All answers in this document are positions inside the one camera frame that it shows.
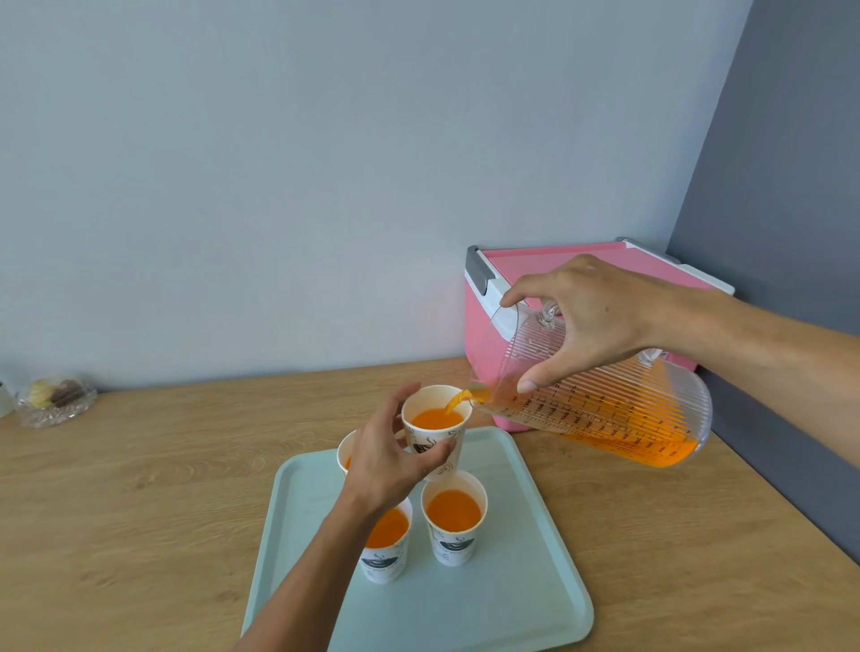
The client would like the person's left hand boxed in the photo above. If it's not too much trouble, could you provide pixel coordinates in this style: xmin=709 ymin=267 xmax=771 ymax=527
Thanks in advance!
xmin=342 ymin=382 xmax=458 ymax=519

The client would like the person's right hand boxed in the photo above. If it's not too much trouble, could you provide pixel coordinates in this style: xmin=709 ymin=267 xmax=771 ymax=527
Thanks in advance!
xmin=500 ymin=253 xmax=673 ymax=394

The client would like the white printed paper cup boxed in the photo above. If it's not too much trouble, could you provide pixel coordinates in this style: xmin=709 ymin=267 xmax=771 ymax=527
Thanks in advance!
xmin=359 ymin=496 xmax=413 ymax=585
xmin=421 ymin=469 xmax=489 ymax=568
xmin=401 ymin=384 xmax=474 ymax=482
xmin=336 ymin=429 xmax=361 ymax=476

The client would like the clear plastic measuring jug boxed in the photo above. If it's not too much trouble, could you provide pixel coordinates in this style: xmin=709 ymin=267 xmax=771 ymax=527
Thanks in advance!
xmin=446 ymin=302 xmax=713 ymax=469

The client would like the light green plastic tray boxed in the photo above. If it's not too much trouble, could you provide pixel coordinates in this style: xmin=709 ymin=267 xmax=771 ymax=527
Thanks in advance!
xmin=240 ymin=426 xmax=595 ymax=652

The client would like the person's right forearm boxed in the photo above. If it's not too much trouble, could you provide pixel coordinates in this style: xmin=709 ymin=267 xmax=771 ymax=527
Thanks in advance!
xmin=661 ymin=288 xmax=860 ymax=465

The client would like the person's left forearm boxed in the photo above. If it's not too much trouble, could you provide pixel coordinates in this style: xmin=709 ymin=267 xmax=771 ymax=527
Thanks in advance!
xmin=235 ymin=496 xmax=381 ymax=652

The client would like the pink cooler box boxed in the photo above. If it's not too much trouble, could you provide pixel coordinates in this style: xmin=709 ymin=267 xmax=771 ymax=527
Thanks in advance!
xmin=464 ymin=236 xmax=735 ymax=434

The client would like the glass dish with sweets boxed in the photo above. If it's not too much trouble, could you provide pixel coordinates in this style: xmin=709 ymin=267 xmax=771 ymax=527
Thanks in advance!
xmin=14 ymin=377 xmax=99 ymax=429

